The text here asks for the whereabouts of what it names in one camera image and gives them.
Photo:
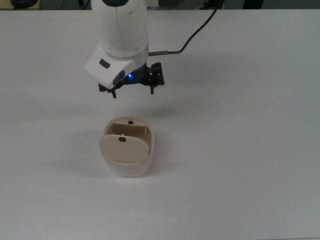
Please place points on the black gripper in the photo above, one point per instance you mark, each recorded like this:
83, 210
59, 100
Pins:
138, 76

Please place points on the small cream trash can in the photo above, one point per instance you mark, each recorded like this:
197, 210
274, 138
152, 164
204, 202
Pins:
130, 171

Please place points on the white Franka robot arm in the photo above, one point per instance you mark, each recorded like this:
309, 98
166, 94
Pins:
120, 27

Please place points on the cream trash can lid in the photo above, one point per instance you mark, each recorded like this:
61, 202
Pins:
122, 150

